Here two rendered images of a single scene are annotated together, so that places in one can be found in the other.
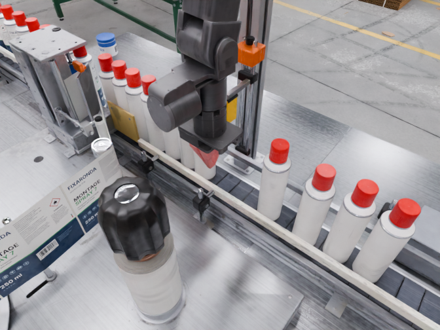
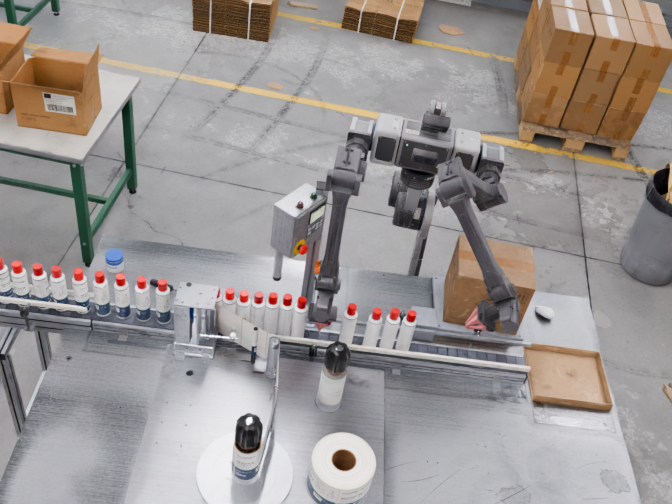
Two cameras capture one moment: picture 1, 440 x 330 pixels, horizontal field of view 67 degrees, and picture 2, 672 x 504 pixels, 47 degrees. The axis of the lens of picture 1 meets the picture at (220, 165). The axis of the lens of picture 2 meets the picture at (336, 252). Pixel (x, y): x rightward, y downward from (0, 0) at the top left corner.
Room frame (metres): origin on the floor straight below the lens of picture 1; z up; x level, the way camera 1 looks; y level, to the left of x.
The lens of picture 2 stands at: (-0.90, 1.26, 3.09)
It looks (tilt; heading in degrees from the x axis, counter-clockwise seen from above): 43 degrees down; 317
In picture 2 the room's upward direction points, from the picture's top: 10 degrees clockwise
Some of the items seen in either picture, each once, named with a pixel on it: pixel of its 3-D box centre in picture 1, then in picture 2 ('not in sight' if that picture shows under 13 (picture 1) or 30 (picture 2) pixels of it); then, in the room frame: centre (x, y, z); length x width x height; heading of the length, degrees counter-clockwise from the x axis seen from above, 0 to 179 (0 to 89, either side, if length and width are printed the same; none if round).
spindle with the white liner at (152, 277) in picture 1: (147, 256); (333, 375); (0.24, 0.11, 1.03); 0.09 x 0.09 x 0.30
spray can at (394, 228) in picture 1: (384, 242); (407, 331); (0.29, -0.28, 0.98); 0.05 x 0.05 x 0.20
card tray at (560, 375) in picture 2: not in sight; (566, 375); (-0.12, -0.78, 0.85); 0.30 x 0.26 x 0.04; 51
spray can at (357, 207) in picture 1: (349, 223); (390, 329); (0.33, -0.23, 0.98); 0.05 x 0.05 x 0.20
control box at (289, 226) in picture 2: not in sight; (299, 221); (0.64, 0.02, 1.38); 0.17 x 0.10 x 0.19; 106
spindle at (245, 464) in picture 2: not in sight; (247, 447); (0.15, 0.50, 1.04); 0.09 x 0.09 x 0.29
